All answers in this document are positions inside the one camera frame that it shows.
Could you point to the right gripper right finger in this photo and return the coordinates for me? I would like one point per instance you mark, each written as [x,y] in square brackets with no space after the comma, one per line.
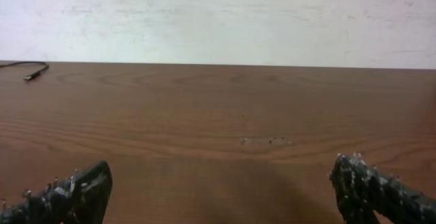
[362,193]

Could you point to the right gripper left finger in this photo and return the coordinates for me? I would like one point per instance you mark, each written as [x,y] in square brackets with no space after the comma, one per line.
[81,198]

